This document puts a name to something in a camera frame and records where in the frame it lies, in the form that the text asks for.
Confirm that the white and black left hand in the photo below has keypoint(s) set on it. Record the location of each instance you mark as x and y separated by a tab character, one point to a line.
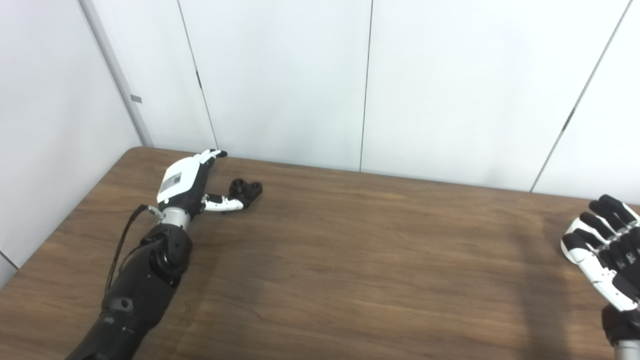
180	182

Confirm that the white and black right hand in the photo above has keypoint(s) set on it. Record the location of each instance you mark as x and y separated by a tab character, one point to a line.
625	260

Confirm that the grey wall post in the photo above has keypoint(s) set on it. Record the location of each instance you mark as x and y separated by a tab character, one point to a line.
112	70

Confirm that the small grey tag on post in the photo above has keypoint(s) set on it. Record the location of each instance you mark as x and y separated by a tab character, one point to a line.
136	98

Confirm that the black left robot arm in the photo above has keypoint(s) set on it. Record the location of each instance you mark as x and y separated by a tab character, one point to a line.
140	290

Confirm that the black flanged holder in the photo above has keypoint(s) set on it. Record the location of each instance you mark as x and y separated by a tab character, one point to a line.
247	190

